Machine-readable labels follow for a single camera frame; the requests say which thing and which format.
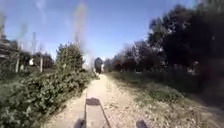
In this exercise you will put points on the dark tree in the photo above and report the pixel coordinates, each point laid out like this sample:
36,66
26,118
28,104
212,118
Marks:
98,64

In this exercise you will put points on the pale gravel path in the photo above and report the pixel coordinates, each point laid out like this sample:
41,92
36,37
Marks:
96,96

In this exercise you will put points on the green bushy tree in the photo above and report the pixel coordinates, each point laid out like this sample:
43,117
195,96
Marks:
70,56

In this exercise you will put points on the tall bare tree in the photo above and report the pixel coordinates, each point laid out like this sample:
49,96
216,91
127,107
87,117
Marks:
80,23

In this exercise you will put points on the dry grass verge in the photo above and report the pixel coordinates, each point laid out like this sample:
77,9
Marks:
163,95

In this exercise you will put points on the robot's own part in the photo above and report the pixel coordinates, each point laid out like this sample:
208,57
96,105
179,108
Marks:
141,124
79,124

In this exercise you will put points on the group of dark trees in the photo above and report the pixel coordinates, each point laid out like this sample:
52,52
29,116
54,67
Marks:
45,60

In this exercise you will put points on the white pole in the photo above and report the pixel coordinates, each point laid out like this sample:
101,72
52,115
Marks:
41,64
16,65

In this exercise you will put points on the row of dark trees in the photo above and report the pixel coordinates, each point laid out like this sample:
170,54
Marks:
186,43

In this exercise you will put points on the weedy grass verge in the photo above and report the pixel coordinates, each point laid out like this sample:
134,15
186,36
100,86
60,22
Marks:
33,96

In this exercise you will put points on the building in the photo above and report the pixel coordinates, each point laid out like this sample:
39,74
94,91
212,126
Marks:
5,50

